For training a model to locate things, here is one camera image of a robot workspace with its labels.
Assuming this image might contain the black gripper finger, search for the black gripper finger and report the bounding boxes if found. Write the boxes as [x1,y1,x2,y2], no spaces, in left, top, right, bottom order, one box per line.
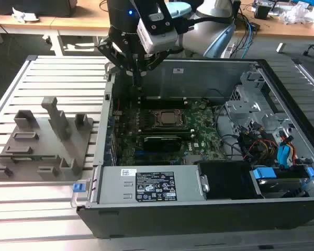
[138,50,170,91]
[96,38,139,89]

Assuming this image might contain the black RAM slot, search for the black RAM slot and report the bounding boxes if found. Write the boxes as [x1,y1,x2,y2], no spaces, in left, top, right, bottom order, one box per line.
[138,127,194,135]
[138,96,188,110]

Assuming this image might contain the CPU socket with metal cover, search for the CPU socket with metal cover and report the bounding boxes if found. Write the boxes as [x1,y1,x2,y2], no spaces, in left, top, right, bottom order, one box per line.
[151,108,187,129]

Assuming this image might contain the white power strip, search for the white power strip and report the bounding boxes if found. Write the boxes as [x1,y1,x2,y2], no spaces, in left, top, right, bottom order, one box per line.
[220,42,236,59]

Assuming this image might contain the green motherboard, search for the green motherboard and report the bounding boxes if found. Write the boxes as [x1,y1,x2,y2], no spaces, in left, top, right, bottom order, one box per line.
[112,98,227,167]

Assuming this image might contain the black graphics card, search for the black graphics card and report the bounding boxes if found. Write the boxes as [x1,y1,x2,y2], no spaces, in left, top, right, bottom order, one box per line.
[142,134,183,152]

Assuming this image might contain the black box on desk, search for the black box on desk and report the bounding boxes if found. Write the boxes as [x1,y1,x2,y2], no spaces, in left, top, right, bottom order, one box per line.
[0,0,74,18]

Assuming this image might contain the crumpled white paper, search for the crumpled white paper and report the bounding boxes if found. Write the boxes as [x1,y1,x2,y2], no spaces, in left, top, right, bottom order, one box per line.
[11,7,40,24]

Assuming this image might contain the silver metal drive cage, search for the silver metal drive cage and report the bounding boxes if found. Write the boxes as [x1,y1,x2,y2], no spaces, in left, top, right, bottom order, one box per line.
[224,70,297,138]

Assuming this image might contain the grey parts rack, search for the grey parts rack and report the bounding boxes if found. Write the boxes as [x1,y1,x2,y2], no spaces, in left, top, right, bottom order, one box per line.
[0,96,95,182]

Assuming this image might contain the small black device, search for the small black device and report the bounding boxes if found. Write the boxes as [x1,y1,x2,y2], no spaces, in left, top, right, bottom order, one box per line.
[253,4,272,19]

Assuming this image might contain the black printed label sticker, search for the black printed label sticker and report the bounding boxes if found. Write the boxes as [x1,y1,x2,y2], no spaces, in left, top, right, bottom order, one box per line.
[134,171,177,203]

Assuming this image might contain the wooden desk with clutter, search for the wooden desk with clutter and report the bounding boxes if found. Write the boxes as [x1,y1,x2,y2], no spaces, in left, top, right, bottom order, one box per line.
[231,0,314,40]

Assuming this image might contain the grey power supply box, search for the grey power supply box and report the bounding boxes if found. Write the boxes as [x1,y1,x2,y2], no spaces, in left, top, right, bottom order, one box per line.
[97,164,208,209]

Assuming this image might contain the clear plastic wrap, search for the clear plastic wrap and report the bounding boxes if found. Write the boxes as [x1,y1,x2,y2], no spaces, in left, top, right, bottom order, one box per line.
[279,2,314,26]

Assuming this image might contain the black open PC case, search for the black open PC case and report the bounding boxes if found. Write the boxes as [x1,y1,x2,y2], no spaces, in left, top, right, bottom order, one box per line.
[70,59,314,239]

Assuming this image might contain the hard disk in blue carrier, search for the hard disk in blue carrier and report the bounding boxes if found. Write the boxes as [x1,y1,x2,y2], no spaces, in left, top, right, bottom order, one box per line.
[249,166,314,199]

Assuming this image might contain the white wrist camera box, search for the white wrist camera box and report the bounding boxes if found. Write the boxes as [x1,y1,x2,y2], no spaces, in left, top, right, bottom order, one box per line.
[136,12,179,54]

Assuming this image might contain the wooden desk with white frame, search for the wooden desk with white frame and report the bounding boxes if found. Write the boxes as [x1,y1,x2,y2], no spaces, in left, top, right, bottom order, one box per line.
[0,0,112,57]

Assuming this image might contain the black camera cable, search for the black camera cable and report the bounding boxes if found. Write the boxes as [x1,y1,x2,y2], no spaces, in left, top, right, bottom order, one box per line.
[176,14,238,35]

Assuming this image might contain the blue hanging cables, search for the blue hanging cables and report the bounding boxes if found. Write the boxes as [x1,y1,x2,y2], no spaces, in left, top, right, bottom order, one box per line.
[240,19,253,60]

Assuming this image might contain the red and yellow power wires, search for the red and yellow power wires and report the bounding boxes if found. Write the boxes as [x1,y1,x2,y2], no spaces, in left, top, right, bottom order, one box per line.
[250,139,279,159]

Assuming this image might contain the blue flat data wire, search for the blue flat data wire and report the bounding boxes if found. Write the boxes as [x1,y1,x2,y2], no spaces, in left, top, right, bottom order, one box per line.
[276,133,296,166]

